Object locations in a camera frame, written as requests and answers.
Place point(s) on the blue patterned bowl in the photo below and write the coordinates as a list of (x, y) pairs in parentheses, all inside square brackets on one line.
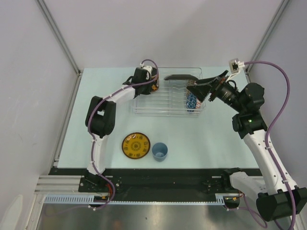
[(192, 103)]

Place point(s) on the brown patterned bowl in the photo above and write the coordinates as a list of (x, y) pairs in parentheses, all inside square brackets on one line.
[(191, 83)]

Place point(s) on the clear wire dish rack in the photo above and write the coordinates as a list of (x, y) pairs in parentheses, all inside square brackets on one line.
[(170, 99)]

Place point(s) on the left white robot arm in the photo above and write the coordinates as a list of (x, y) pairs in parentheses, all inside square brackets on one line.
[(101, 117)]

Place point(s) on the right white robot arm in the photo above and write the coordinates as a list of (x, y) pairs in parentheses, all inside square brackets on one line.
[(279, 196)]

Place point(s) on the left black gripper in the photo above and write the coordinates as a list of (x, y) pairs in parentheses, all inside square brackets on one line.
[(147, 91)]

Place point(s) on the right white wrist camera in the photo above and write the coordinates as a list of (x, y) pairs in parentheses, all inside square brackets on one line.
[(236, 67)]

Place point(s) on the yellow black round saucer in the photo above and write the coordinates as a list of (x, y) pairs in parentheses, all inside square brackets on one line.
[(136, 145)]

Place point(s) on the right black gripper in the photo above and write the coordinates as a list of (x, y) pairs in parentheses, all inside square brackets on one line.
[(220, 84)]

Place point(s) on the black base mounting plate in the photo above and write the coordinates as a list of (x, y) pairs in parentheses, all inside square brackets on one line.
[(158, 185)]

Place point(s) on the black skull mug red inside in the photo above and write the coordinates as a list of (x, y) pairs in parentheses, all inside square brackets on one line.
[(155, 77)]

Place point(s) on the black floral square plate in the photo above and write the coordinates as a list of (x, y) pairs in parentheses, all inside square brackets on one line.
[(180, 77)]

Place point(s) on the light blue cup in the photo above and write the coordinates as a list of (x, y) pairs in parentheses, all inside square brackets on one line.
[(159, 151)]

